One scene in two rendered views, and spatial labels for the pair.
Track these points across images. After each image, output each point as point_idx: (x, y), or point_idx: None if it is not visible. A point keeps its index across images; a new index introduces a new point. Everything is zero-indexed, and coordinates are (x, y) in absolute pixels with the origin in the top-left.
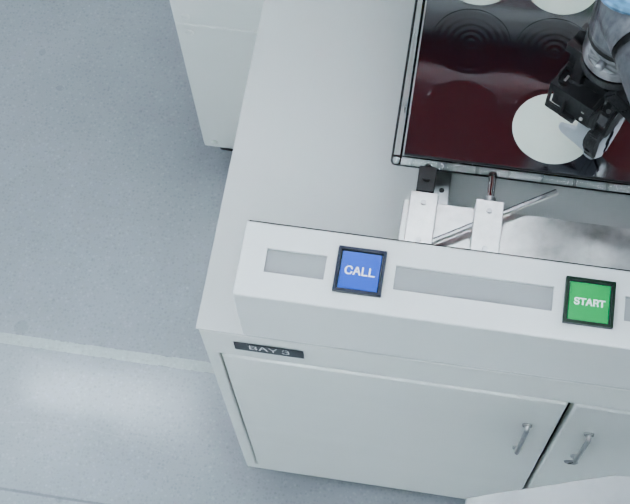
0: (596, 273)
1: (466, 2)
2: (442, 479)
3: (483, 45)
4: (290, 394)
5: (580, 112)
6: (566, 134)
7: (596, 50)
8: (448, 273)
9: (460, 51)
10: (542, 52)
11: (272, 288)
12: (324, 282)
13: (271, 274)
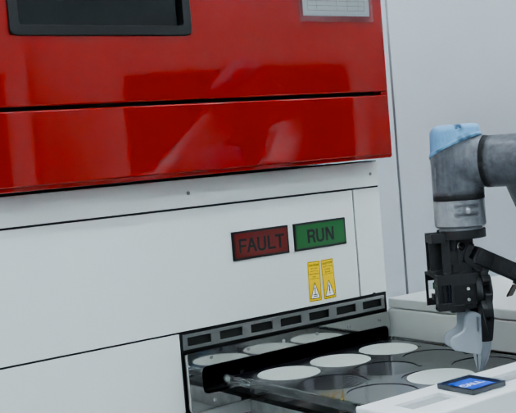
0: None
1: (301, 378)
2: None
3: (342, 380)
4: None
5: (466, 292)
6: (460, 347)
7: (459, 198)
8: None
9: (333, 385)
10: (379, 370)
11: (435, 409)
12: (460, 396)
13: (421, 407)
